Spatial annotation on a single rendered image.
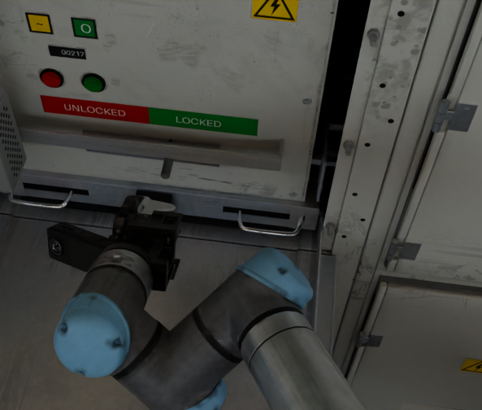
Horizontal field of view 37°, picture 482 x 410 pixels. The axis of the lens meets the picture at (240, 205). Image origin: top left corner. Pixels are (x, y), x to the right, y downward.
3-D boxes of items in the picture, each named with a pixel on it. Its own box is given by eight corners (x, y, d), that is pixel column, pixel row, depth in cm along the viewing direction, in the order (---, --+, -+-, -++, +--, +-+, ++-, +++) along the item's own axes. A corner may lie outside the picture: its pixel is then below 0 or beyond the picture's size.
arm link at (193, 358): (256, 386, 75) (180, 317, 72) (179, 454, 77) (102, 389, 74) (251, 351, 82) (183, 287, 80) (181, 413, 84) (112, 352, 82)
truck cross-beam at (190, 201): (315, 230, 121) (319, 209, 117) (1, 193, 124) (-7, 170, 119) (317, 207, 124) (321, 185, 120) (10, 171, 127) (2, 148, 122)
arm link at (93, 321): (94, 400, 73) (30, 346, 71) (120, 339, 83) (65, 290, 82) (146, 358, 71) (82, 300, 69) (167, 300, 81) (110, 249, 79)
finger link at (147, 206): (180, 206, 104) (169, 233, 96) (140, 202, 105) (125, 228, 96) (181, 186, 103) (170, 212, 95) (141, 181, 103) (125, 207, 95)
